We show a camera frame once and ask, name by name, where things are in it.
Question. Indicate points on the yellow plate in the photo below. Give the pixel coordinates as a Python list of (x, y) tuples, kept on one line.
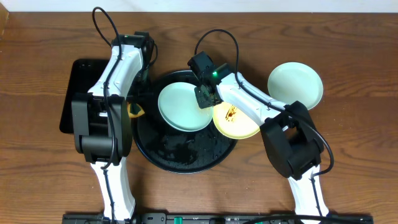
[(232, 122)]

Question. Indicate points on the light blue plate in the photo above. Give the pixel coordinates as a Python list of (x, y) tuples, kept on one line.
[(293, 81), (178, 106)]

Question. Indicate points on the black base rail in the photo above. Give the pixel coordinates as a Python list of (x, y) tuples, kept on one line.
[(162, 218)]

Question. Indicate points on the green and yellow sponge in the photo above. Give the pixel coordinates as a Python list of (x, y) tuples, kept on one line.
[(134, 110)]

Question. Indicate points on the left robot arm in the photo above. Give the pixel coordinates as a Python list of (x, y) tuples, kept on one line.
[(102, 123)]

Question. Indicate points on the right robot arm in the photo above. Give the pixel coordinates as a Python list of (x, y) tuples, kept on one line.
[(292, 143)]

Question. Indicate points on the black rectangular tray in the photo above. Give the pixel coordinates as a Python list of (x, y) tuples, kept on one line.
[(84, 74)]

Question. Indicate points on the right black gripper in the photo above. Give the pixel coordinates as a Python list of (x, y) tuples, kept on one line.
[(204, 101)]

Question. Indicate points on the black round tray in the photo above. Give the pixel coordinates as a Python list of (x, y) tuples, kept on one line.
[(173, 150)]

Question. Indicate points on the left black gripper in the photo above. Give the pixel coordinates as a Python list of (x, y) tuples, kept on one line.
[(137, 101)]

